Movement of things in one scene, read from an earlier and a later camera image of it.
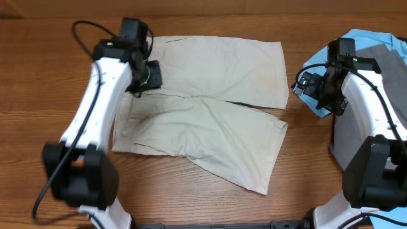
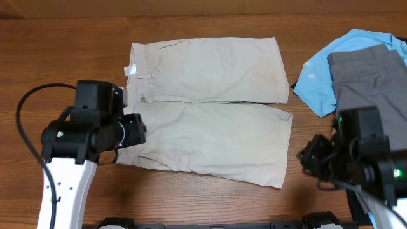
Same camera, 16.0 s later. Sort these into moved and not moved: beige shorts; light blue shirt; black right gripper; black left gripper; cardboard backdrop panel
Moved: black left gripper; beige shorts; black right gripper
Not moved: cardboard backdrop panel; light blue shirt
